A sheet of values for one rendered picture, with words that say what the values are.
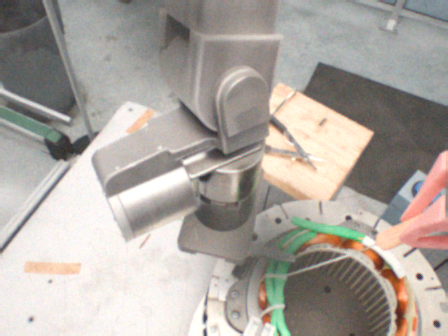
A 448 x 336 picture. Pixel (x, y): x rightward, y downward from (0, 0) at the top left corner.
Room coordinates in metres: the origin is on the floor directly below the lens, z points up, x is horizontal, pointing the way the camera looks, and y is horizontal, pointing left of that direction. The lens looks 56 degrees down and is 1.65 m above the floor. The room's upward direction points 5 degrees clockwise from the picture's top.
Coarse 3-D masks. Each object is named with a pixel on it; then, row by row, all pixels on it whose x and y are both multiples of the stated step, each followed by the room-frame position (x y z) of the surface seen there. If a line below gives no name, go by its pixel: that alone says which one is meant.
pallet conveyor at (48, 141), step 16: (0, 96) 0.76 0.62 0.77; (16, 96) 0.75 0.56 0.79; (0, 112) 0.71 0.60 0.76; (48, 112) 0.70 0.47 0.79; (0, 128) 0.69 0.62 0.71; (16, 128) 0.67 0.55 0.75; (32, 128) 0.67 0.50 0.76; (48, 128) 0.67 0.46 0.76; (32, 144) 0.66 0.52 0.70; (48, 144) 0.64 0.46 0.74; (64, 144) 0.65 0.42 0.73; (64, 160) 0.62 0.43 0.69; (48, 176) 0.57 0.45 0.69; (32, 192) 0.52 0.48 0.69; (48, 192) 0.53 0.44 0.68; (32, 208) 0.47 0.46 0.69; (16, 224) 0.43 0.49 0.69; (0, 240) 0.38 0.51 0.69
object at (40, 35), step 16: (0, 0) 1.56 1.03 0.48; (32, 0) 1.59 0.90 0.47; (0, 16) 1.53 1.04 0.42; (16, 16) 1.57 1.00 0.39; (32, 16) 1.58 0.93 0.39; (0, 32) 1.50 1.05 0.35; (16, 32) 1.27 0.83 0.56; (32, 32) 1.30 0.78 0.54; (48, 32) 1.36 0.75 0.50; (64, 32) 1.47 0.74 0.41; (0, 48) 1.24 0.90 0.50; (16, 48) 1.26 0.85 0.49; (32, 48) 1.29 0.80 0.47; (48, 48) 1.34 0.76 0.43
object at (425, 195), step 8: (440, 160) 0.19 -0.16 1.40; (432, 168) 0.19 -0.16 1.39; (440, 168) 0.18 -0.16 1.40; (432, 176) 0.19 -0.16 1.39; (440, 176) 0.18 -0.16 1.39; (424, 184) 0.19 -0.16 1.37; (432, 184) 0.18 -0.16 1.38; (440, 184) 0.18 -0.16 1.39; (424, 192) 0.18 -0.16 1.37; (432, 192) 0.18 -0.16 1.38; (416, 200) 0.18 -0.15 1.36; (424, 200) 0.18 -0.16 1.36; (408, 208) 0.18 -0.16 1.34; (416, 208) 0.18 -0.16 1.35; (424, 208) 0.18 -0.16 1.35; (408, 216) 0.18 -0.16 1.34
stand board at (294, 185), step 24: (288, 120) 0.51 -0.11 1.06; (312, 120) 0.51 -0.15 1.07; (336, 120) 0.52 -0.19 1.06; (288, 144) 0.45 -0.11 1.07; (312, 144) 0.46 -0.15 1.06; (336, 144) 0.46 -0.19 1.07; (360, 144) 0.47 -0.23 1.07; (264, 168) 0.40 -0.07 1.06; (288, 168) 0.40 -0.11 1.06; (312, 168) 0.41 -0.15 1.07; (336, 168) 0.41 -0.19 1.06; (288, 192) 0.37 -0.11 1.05; (312, 192) 0.36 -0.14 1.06
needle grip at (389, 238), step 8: (416, 216) 0.17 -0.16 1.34; (400, 224) 0.17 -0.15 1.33; (408, 224) 0.17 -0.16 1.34; (384, 232) 0.17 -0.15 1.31; (392, 232) 0.17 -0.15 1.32; (400, 232) 0.17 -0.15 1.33; (376, 240) 0.17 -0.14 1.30; (384, 240) 0.17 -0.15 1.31; (392, 240) 0.16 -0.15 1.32; (384, 248) 0.16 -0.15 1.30
